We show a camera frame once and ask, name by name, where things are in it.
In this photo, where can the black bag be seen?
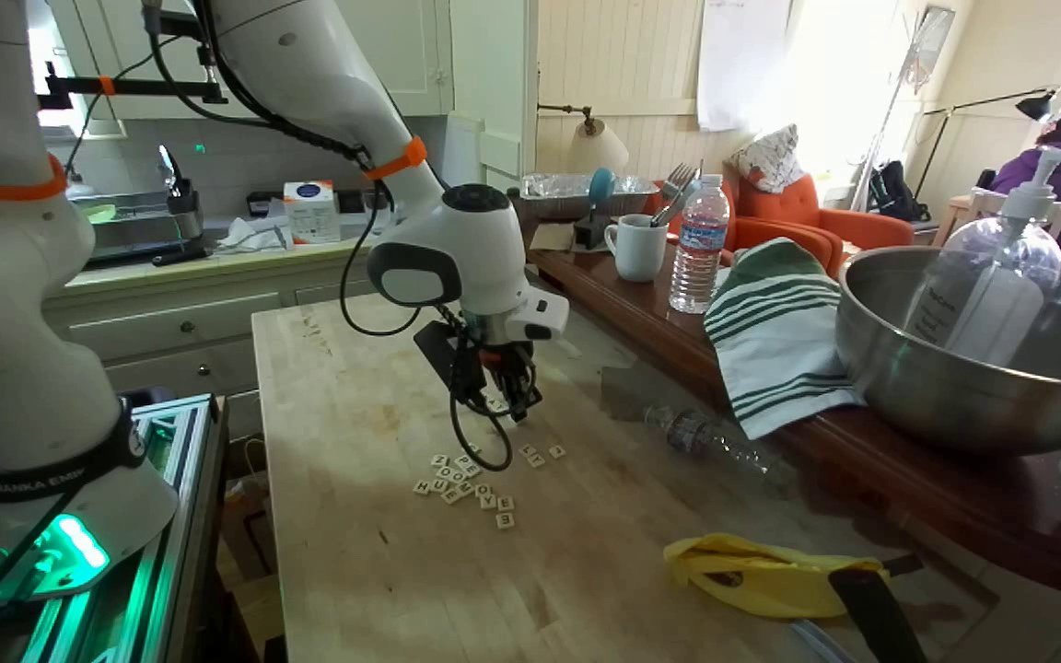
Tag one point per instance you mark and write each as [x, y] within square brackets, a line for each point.
[894, 189]

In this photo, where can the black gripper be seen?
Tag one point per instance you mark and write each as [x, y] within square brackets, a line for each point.
[512, 365]

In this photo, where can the brown cardboard sheet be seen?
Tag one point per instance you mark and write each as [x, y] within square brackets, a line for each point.
[555, 236]

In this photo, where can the white wall cabinet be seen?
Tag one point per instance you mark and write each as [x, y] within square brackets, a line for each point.
[423, 51]

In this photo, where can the black camera on stand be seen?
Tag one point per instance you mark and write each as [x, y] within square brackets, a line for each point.
[182, 22]

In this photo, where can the dark wooden counter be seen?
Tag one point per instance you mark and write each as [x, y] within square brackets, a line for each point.
[924, 490]

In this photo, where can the orange armchair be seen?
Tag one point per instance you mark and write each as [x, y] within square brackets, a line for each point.
[802, 223]

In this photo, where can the black floor lamp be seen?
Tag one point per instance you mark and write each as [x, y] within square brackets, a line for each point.
[1032, 105]

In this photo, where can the patterned pillow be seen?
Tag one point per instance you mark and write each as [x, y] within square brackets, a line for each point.
[776, 157]

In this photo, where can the hanging wall picture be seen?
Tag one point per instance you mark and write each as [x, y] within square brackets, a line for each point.
[930, 41]

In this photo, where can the aluminium foil tray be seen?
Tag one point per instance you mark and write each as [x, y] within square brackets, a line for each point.
[569, 186]

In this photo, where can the crushed clear plastic bottle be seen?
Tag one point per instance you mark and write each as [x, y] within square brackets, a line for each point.
[701, 437]

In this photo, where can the white drawer cabinet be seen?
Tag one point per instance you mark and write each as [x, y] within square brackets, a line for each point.
[176, 324]

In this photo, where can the white ceramic mug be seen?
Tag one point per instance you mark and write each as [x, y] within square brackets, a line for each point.
[639, 247]

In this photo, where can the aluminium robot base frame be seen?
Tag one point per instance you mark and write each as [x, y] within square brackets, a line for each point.
[162, 553]

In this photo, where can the white crumpled rags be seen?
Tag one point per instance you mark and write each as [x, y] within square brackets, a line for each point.
[254, 235]

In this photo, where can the clear plastic water bottle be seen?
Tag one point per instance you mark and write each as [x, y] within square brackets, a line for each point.
[699, 245]

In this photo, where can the small wooden letter tile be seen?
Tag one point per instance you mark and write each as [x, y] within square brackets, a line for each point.
[484, 500]
[438, 461]
[555, 452]
[452, 490]
[505, 504]
[505, 522]
[423, 488]
[464, 464]
[532, 457]

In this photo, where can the clear pump sanitizer bottle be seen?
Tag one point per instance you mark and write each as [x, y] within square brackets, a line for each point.
[995, 297]

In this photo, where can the green striped dish towel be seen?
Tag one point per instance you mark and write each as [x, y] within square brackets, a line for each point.
[776, 333]

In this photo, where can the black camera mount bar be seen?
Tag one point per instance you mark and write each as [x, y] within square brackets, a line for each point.
[127, 87]

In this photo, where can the white desk lamp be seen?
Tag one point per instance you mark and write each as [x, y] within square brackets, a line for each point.
[599, 150]

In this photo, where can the white wall paper sheet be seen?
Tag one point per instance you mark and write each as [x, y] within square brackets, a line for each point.
[737, 60]

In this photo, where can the white tape roll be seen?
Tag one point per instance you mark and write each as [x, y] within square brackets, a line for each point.
[311, 204]

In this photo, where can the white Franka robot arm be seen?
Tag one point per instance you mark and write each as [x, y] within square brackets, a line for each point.
[16, 306]

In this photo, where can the metal utensils in mug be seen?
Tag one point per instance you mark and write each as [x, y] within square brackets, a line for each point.
[677, 198]

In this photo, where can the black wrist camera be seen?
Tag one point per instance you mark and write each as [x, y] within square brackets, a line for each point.
[446, 362]

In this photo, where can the large steel mixing bowl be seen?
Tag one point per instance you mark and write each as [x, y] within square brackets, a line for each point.
[960, 408]

